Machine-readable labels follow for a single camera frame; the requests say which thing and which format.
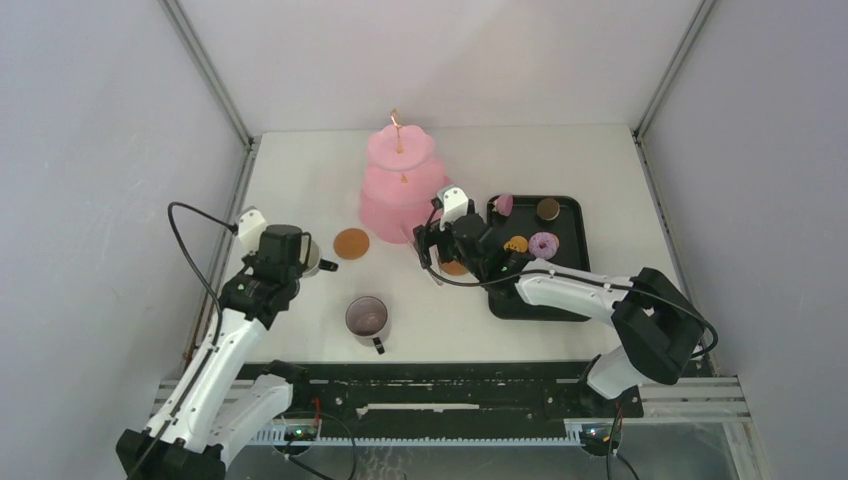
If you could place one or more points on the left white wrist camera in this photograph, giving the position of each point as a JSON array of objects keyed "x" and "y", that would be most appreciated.
[{"x": 250, "y": 226}]

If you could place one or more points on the pink three-tier cake stand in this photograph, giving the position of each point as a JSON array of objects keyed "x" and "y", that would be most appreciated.
[{"x": 402, "y": 176}]

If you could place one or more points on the left wooden round coaster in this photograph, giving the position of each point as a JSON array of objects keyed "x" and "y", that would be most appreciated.
[{"x": 351, "y": 244}]

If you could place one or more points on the chocolate round cookie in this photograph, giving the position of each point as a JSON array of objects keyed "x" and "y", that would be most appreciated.
[{"x": 548, "y": 209}]

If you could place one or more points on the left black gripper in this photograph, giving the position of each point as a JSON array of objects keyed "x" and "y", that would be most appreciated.
[{"x": 248, "y": 259}]

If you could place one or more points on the black mug with white inside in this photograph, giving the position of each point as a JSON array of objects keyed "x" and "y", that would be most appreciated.
[{"x": 311, "y": 258}]

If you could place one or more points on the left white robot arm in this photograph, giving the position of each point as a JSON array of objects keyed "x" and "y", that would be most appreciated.
[{"x": 195, "y": 434}]

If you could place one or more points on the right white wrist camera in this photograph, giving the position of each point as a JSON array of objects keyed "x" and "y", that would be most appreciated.
[{"x": 454, "y": 204}]

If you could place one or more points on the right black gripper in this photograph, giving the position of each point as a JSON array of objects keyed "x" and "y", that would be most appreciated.
[{"x": 439, "y": 237}]

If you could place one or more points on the pink cupcake toy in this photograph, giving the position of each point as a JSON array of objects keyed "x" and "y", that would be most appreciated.
[{"x": 503, "y": 205}]

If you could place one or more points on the wooden round coaster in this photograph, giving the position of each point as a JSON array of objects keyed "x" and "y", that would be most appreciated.
[
  {"x": 351, "y": 244},
  {"x": 453, "y": 268}
]

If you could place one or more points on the pink frosted sprinkle donut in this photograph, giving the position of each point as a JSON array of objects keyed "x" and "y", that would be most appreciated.
[{"x": 543, "y": 245}]

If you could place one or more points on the purple mug with black handle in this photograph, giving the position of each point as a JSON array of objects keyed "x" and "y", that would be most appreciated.
[{"x": 367, "y": 320}]

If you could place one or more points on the yellow round biscuit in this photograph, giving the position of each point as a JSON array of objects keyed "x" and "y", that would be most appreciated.
[{"x": 517, "y": 243}]

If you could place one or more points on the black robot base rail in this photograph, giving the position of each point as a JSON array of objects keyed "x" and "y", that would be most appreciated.
[{"x": 451, "y": 401}]

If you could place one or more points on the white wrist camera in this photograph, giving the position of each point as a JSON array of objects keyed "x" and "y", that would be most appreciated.
[
  {"x": 250, "y": 226},
  {"x": 454, "y": 204}
]

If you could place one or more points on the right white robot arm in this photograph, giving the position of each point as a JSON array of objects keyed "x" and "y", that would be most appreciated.
[{"x": 658, "y": 329}]

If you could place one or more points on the right wooden round coaster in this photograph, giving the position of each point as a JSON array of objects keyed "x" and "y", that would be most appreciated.
[{"x": 453, "y": 268}]

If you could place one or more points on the pink-tipped metal tongs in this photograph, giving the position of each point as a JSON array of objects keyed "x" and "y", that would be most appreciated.
[{"x": 416, "y": 236}]

